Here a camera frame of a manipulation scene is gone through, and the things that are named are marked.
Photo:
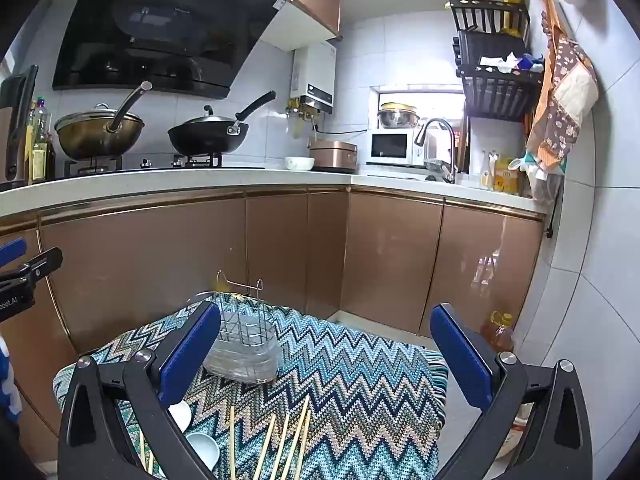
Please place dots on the white bowl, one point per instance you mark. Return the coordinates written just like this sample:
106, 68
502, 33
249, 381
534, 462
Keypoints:
300, 163

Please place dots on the black wok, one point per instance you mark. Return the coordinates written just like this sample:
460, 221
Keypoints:
205, 142

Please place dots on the yellow rimmed strainer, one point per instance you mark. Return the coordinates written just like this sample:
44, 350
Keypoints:
397, 107

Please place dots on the blue cloth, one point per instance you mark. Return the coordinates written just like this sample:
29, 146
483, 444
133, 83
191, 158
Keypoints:
531, 62

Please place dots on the black and brown appliance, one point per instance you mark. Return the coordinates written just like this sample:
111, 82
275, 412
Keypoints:
15, 135

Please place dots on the white microwave oven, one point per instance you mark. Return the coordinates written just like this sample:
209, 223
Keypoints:
392, 146

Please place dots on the dark sauce bottle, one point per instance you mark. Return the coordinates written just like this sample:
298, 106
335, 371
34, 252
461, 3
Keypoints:
42, 160

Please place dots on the clear plastic bottle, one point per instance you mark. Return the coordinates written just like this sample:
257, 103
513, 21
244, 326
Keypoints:
40, 117

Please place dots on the white rag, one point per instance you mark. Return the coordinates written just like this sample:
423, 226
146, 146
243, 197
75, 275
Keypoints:
500, 62

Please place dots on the yellow package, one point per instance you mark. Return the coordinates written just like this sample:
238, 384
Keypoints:
506, 177

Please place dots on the clear plastic bag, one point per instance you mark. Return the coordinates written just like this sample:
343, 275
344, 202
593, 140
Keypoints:
542, 182

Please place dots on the black wall dish rack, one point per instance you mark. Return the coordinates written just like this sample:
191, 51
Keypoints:
500, 90

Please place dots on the dark wok lid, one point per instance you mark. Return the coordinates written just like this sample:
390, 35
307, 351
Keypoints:
202, 120

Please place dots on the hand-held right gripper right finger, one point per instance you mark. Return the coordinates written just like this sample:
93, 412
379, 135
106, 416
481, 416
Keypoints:
460, 355

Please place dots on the white dish soap bottle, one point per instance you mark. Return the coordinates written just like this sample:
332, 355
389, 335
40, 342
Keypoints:
487, 175

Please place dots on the yellow cooking oil bottle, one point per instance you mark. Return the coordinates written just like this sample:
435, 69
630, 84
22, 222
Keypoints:
499, 335

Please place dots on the bamboo chopstick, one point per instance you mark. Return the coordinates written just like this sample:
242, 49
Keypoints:
142, 447
282, 447
232, 440
265, 447
299, 435
150, 465

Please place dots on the steel mixing bowl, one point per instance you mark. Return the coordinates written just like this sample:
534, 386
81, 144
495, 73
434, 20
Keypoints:
397, 120

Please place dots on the floral patchwork apron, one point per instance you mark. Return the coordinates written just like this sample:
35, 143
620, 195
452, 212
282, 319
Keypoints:
565, 100

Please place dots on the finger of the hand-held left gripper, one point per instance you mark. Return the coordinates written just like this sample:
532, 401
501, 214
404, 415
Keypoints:
12, 251
40, 264

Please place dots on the zigzag patterned table cloth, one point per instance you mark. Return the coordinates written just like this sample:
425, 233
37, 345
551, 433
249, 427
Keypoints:
325, 385

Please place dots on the person's left hand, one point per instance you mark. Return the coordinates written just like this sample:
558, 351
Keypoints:
7, 375

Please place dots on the pale blue ceramic soup spoon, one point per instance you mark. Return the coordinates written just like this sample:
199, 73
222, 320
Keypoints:
202, 449

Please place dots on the glass wok lid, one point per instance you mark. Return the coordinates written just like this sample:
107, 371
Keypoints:
80, 120

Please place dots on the white water heater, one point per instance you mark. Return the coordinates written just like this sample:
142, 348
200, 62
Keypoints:
315, 75

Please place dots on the bronze wok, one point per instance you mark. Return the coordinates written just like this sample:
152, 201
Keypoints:
95, 142

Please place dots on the copper rice cooker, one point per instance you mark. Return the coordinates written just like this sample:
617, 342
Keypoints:
332, 156

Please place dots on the steel kitchen faucet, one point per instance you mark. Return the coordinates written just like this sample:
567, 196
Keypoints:
452, 150

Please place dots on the black range hood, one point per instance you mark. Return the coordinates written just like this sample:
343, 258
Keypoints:
150, 35

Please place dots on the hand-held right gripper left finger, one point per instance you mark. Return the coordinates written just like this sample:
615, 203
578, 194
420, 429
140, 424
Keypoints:
190, 355

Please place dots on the black gas stove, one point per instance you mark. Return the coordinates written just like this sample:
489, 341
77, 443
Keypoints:
150, 167

